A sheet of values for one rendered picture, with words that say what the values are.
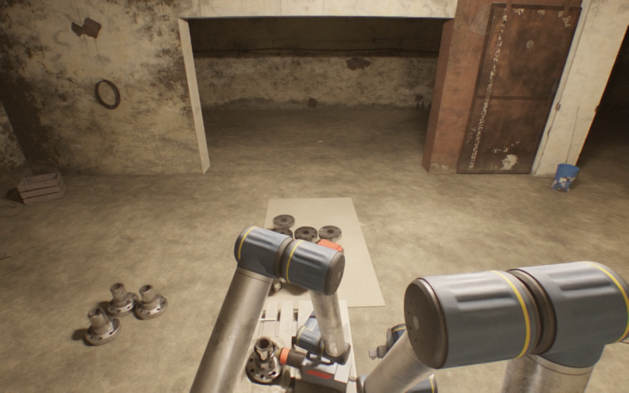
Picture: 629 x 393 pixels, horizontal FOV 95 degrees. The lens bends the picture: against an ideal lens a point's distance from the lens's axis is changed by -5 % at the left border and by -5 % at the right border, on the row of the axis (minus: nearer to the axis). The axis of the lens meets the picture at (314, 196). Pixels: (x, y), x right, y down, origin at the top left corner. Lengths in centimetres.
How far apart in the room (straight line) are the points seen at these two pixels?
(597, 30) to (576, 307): 591
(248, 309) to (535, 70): 563
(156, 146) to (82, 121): 127
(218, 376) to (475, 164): 550
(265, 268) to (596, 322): 83
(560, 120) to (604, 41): 123
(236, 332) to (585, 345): 87
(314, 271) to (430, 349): 51
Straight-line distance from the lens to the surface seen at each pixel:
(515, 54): 583
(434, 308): 52
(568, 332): 65
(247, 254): 108
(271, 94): 1054
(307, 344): 168
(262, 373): 234
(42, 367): 327
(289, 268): 101
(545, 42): 608
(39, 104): 676
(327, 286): 97
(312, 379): 220
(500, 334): 57
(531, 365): 75
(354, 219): 409
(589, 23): 631
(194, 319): 301
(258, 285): 107
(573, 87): 638
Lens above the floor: 216
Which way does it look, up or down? 28 degrees down
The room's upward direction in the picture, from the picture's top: straight up
